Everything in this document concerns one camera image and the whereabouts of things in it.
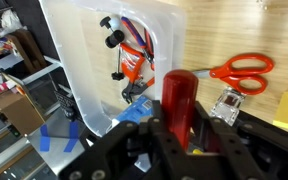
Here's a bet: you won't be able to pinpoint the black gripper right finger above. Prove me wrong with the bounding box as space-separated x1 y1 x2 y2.
193 103 288 180

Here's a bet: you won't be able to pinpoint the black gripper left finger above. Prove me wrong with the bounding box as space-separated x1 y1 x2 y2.
59 100 191 180

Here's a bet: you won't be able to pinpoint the red handled screwdriver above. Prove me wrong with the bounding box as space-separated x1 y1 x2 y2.
161 69 199 150

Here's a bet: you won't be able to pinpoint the clear plastic storage box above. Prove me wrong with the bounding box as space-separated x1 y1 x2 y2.
39 0 186 136

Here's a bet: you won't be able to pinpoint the cardboard box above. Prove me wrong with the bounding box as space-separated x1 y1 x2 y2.
0 90 44 135

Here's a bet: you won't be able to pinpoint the clear acrylic block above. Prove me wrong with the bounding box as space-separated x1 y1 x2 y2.
209 87 246 126

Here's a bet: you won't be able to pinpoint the black perforated holder block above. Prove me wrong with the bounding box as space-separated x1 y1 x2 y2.
233 112 288 171

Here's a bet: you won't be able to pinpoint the red black long pliers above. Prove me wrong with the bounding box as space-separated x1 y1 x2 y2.
121 78 155 104

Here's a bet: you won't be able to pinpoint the red plastic packet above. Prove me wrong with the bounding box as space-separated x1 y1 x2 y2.
120 43 145 83

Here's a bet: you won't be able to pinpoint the black bar clamp tool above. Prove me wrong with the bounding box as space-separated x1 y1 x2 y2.
100 16 125 81

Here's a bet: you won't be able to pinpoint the red handled scissors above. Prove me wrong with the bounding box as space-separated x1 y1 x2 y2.
193 53 274 95

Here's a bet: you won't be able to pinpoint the red handled pliers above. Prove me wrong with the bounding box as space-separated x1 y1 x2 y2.
121 17 155 69

